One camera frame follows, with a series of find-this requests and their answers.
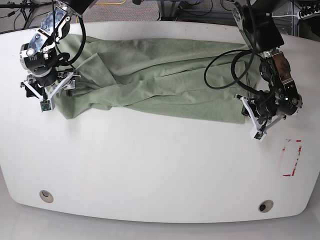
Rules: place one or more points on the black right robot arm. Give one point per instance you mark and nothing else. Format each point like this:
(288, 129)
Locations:
(42, 54)

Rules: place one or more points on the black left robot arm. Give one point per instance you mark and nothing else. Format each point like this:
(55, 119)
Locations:
(256, 25)

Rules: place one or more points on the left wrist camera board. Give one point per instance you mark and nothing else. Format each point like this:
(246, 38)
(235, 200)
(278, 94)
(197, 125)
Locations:
(259, 136)

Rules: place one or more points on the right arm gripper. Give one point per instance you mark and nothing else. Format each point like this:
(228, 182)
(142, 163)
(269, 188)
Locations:
(47, 87)

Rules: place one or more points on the green polo shirt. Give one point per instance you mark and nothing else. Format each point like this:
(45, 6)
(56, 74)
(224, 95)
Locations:
(173, 77)

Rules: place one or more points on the table cable grommet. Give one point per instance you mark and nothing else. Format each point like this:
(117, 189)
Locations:
(46, 196)
(266, 206)

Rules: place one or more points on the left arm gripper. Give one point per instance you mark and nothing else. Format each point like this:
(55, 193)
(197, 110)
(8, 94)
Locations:
(263, 111)

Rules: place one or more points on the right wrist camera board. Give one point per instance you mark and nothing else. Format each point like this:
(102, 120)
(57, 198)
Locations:
(46, 105)

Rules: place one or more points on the black tripod legs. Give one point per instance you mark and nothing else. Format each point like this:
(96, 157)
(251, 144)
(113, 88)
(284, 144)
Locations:
(26, 9)

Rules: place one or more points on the white power strip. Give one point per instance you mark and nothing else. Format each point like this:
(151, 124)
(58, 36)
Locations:
(309, 12)

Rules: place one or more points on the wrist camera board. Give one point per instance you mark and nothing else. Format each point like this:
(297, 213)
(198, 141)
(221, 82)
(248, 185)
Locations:
(46, 105)
(259, 136)

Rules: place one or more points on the red tape rectangle marker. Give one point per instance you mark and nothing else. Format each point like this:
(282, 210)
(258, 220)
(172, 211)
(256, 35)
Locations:
(289, 157)

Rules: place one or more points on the left table cable grommet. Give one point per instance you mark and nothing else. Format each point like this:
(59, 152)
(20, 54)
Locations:
(46, 196)

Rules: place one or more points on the right table cable grommet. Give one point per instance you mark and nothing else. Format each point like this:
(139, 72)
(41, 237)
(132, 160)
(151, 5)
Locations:
(266, 206)

